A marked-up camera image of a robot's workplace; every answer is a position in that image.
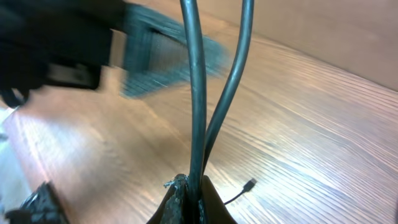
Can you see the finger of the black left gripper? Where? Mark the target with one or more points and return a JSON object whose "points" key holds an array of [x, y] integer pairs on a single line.
{"points": [[156, 54]]}

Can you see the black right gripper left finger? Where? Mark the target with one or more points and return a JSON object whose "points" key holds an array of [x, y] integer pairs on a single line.
{"points": [[171, 208]]}

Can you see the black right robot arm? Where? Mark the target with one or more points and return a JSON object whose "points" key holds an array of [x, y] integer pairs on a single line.
{"points": [[43, 206]]}

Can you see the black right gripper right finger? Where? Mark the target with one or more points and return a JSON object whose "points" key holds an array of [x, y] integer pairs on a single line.
{"points": [[214, 209]]}

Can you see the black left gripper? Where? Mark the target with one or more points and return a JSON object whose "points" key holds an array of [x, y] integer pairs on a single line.
{"points": [[56, 43]]}

